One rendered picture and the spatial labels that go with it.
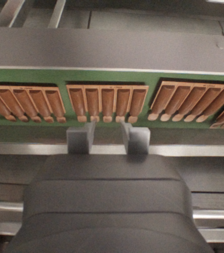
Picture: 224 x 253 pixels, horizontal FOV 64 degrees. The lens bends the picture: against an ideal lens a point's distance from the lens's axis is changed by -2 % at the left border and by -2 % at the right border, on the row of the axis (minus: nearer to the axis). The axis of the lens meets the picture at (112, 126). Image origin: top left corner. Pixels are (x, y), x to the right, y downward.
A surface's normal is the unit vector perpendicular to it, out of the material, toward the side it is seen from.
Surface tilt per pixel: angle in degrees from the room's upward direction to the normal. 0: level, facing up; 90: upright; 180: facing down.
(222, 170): 90
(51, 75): 2
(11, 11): 90
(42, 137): 90
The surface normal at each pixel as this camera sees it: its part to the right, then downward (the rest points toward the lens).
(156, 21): 0.04, -0.48
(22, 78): 0.00, 0.88
